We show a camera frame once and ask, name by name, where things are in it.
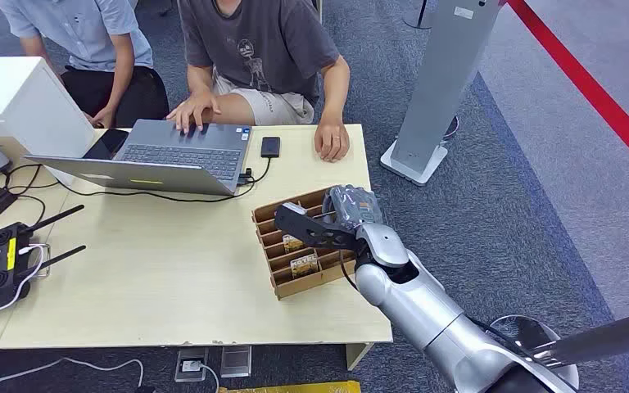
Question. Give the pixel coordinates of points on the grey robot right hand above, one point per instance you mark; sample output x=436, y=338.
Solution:
x=353, y=206

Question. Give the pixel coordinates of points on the person's right hand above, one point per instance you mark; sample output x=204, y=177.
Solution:
x=192, y=111

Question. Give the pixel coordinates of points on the person's left hand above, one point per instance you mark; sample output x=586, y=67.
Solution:
x=104, y=117
x=332, y=141

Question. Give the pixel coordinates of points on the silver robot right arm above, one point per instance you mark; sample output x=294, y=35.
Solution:
x=417, y=304

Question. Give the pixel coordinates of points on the small printed hotel card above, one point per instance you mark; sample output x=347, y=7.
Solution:
x=293, y=243

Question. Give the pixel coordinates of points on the large printed hotel card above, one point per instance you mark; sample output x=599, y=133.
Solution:
x=304, y=265

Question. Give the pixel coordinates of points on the person in light blue shirt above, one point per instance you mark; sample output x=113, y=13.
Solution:
x=92, y=38

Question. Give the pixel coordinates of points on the person in dark grey shirt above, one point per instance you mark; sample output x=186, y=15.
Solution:
x=260, y=49

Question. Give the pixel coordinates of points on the brown cardboard card holder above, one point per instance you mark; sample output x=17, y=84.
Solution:
x=284, y=282

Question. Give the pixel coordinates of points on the black smartphone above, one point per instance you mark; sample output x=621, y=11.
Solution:
x=107, y=144

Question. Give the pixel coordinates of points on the grey laptop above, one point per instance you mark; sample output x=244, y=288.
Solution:
x=184, y=154

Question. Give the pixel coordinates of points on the black external drive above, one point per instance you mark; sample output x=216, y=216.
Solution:
x=270, y=147

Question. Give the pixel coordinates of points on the white box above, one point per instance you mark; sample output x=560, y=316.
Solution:
x=16, y=97

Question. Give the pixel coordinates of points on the grey standing pillar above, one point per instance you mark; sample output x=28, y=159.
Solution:
x=444, y=81

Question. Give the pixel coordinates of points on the table leg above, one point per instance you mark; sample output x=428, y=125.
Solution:
x=358, y=355

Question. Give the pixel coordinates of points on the black stand base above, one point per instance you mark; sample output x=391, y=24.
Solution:
x=417, y=16

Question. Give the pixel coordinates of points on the black remote controller with antennas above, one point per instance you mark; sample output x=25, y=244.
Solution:
x=0, y=266

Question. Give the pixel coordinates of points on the yellow object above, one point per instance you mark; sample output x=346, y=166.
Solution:
x=303, y=388

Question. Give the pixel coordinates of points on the metal floor socket cover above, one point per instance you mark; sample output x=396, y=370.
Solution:
x=236, y=362

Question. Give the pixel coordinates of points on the floor socket with plug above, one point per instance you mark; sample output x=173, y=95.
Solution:
x=191, y=364

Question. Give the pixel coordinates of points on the grey metal bar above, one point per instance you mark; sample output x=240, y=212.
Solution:
x=602, y=336

